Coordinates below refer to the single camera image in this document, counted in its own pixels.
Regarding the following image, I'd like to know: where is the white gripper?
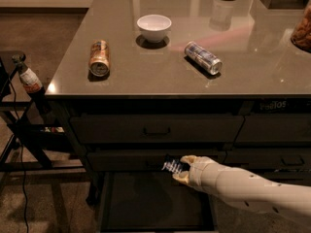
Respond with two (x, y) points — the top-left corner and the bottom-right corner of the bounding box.
(172, 155), (228, 195)

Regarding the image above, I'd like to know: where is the open bottom drawer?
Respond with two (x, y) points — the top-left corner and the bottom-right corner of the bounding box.
(96, 172), (218, 233)

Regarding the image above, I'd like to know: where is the dark soda bottle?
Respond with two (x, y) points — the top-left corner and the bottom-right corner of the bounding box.
(12, 55), (51, 115)

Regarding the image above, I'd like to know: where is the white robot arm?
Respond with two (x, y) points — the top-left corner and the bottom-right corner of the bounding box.
(172, 155), (311, 229)

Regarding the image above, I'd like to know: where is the top left drawer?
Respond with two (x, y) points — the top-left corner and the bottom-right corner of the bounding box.
(70, 115), (243, 144)

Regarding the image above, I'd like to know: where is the dark blue rxbar wrapper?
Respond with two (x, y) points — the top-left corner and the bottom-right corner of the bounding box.
(161, 154), (190, 174)

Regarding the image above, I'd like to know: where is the top right drawer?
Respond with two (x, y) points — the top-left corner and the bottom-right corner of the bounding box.
(235, 114), (311, 145)

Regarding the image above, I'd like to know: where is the orange soda can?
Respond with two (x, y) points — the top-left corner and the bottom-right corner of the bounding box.
(88, 40), (110, 77)

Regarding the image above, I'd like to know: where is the dark cabinet counter unit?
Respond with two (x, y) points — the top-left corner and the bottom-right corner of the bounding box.
(44, 0), (311, 209)

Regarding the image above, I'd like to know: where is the silver blue energy can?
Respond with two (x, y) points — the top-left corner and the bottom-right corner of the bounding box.
(184, 41), (223, 76)

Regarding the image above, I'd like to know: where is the middle right drawer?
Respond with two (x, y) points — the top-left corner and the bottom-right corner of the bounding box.
(219, 148), (311, 169)

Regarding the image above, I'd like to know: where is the white ceramic bowl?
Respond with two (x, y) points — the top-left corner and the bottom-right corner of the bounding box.
(137, 15), (172, 43)

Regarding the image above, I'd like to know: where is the middle left drawer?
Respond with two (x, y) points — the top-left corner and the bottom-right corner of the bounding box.
(87, 149), (224, 171)

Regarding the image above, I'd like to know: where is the black side table frame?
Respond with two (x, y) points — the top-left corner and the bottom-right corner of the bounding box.
(0, 50), (83, 172)

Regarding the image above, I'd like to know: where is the black cable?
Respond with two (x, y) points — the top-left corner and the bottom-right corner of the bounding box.
(9, 78), (31, 233)

